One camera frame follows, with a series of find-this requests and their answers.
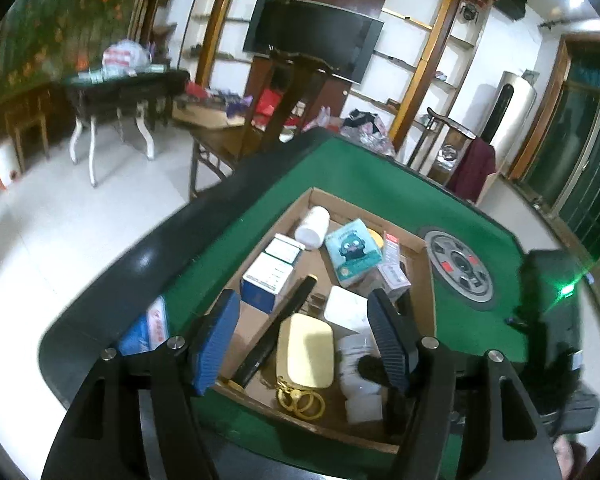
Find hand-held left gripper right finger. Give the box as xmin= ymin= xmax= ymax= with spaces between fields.
xmin=367 ymin=288 xmax=566 ymax=480

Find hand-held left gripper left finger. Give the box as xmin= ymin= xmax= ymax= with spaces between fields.
xmin=40 ymin=289 xmax=241 ymax=480

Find cardboard box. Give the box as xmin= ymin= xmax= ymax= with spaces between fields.
xmin=209 ymin=187 xmax=437 ymax=453

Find white square box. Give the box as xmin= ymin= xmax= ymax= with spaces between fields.
xmin=324 ymin=286 xmax=376 ymax=335

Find red and white small box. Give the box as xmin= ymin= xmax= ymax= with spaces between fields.
xmin=377 ymin=260 xmax=412 ymax=302

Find black long case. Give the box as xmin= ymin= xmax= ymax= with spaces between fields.
xmin=230 ymin=276 xmax=317 ymax=389

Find white plastic packet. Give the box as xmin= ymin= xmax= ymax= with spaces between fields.
xmin=336 ymin=334 xmax=385 ymax=425

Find blue white red packet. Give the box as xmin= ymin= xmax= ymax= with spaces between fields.
xmin=117 ymin=296 xmax=169 ymax=357

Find pale yellow rectangular case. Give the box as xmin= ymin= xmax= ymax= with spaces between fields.
xmin=277 ymin=314 xmax=337 ymax=390

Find large white blue medicine box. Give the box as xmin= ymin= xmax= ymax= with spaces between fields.
xmin=241 ymin=252 xmax=296 ymax=314

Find white red toothpaste box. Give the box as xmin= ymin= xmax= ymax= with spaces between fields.
xmin=382 ymin=232 xmax=402 ymax=264

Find teal cartoon tissue packet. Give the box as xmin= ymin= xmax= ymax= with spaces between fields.
xmin=324 ymin=219 xmax=384 ymax=289

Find grey round table dial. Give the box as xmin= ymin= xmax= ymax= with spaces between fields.
xmin=417 ymin=227 xmax=496 ymax=311

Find small white blue medicine box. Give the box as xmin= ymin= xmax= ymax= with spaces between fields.
xmin=264 ymin=234 xmax=305 ymax=267

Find white plastic bottle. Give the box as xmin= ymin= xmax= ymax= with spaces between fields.
xmin=295 ymin=206 xmax=331 ymax=250

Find dark red garment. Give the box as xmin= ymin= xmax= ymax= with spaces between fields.
xmin=447 ymin=137 xmax=497 ymax=199

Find brown wooden table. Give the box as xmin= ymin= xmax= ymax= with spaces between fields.
xmin=172 ymin=102 xmax=253 ymax=202

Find standing air conditioner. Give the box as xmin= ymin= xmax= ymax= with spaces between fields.
xmin=479 ymin=71 xmax=538 ymax=177

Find tall dark wooden chair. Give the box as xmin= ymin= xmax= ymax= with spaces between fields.
xmin=240 ymin=47 xmax=347 ymax=162

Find black side table white legs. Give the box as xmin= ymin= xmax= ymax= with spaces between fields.
xmin=61 ymin=66 xmax=191 ymax=187

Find white red canister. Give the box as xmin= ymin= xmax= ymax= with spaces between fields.
xmin=0 ymin=142 xmax=22 ymax=189

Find small wooden chair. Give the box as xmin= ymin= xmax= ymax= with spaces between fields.
xmin=2 ymin=94 xmax=51 ymax=173

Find white plastic bag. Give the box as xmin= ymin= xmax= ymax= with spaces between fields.
xmin=102 ymin=39 xmax=152 ymax=79

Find black flat television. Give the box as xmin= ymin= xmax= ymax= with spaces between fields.
xmin=242 ymin=0 xmax=385 ymax=84

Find yellow ring keychain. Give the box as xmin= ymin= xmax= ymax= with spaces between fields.
xmin=276 ymin=377 xmax=327 ymax=419

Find wooden wall shelf unit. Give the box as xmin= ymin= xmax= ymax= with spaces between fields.
xmin=182 ymin=0 xmax=498 ymax=181

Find flower wall poster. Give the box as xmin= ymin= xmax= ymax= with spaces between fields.
xmin=0 ymin=0 xmax=148 ymax=106

